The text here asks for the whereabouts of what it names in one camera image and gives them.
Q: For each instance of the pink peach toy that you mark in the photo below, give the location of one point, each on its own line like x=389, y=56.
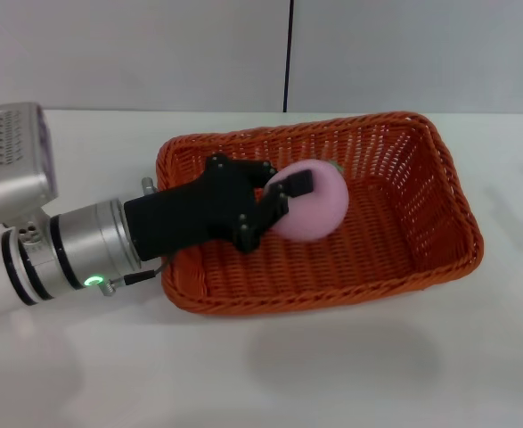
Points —
x=321, y=214

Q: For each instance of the left wrist camera silver box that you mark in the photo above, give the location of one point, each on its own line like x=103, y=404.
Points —
x=11, y=160

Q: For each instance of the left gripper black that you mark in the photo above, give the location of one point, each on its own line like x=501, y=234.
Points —
x=190, y=218

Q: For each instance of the orange woven plastic basket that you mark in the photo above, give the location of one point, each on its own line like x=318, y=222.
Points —
x=368, y=241

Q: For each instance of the black vertical wall strip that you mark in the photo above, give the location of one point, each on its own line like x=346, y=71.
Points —
x=288, y=53

